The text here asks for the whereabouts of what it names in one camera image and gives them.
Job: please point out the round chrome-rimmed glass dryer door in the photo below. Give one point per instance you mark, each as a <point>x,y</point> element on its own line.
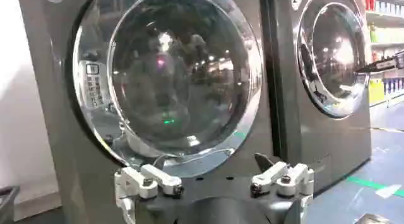
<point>331,55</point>

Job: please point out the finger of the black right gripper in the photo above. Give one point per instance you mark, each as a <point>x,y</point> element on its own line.
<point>383,65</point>

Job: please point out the large round glass dryer door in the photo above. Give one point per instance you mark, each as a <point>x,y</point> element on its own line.
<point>176,86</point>

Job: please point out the grey dryer with white sticker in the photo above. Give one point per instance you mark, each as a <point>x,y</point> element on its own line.
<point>57,124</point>

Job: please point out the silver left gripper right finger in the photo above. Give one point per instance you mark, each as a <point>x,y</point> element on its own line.
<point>290,181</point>

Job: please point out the shelf with bottles and goods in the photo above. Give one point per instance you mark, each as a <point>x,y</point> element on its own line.
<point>383,20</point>

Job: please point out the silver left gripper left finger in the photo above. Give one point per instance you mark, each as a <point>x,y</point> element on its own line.
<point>139,182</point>

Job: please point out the grey dryer with number label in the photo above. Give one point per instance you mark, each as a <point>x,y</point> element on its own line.
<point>334,143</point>

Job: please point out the grey object on floor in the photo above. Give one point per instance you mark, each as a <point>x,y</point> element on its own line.
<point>372,219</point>

